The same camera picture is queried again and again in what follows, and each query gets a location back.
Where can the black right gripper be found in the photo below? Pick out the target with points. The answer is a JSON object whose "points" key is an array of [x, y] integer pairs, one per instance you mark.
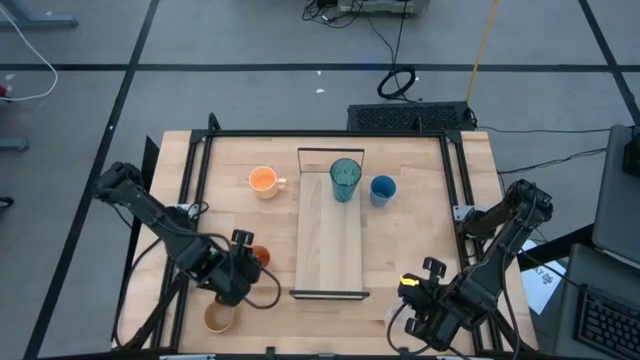
{"points": [[442, 310]]}

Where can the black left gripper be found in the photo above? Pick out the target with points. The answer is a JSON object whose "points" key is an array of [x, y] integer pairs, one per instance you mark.
{"points": [[227, 275]]}

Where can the orange plastic cup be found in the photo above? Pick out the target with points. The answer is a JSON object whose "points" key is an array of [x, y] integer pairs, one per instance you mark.
{"points": [[265, 256]]}

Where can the blue ribbed plastic cup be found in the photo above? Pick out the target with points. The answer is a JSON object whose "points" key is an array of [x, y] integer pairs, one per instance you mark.
{"points": [[382, 190]]}

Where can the tall teal plastic tumbler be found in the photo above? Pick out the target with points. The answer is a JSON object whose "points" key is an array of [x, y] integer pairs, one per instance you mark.
{"points": [[345, 180]]}

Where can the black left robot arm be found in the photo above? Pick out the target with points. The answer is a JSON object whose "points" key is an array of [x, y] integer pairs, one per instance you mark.
{"points": [[150, 210]]}

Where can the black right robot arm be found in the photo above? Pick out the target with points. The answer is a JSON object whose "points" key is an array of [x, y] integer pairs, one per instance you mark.
{"points": [[500, 240]]}

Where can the yellow tag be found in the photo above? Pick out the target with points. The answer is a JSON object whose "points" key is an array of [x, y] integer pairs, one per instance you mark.
{"points": [[409, 281]]}

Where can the white paper sheet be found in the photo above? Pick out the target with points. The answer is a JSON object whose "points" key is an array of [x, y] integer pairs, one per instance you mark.
{"points": [[542, 287]]}

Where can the grey desk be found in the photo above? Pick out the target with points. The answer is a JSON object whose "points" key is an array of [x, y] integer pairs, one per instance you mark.
{"points": [[575, 270]]}

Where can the black computer case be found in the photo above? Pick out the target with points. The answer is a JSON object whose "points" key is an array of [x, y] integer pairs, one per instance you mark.
{"points": [[410, 117]]}

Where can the black keyboard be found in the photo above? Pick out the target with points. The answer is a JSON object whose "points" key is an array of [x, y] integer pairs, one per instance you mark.
{"points": [[607, 325]]}

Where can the grey metal table foot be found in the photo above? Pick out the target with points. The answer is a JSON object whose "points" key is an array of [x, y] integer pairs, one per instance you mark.
{"points": [[12, 144], [45, 21]]}

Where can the grey electronics box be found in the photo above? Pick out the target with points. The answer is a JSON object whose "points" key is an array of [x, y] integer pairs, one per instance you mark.
{"points": [[380, 6]]}

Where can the wooden shelf with black frame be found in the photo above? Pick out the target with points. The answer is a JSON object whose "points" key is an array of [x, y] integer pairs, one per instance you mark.
{"points": [[327, 235]]}

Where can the silver mounting bracket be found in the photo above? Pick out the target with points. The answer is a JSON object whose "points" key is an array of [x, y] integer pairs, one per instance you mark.
{"points": [[462, 212]]}

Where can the black table frame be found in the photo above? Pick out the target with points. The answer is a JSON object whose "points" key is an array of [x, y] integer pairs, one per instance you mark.
{"points": [[325, 133]]}

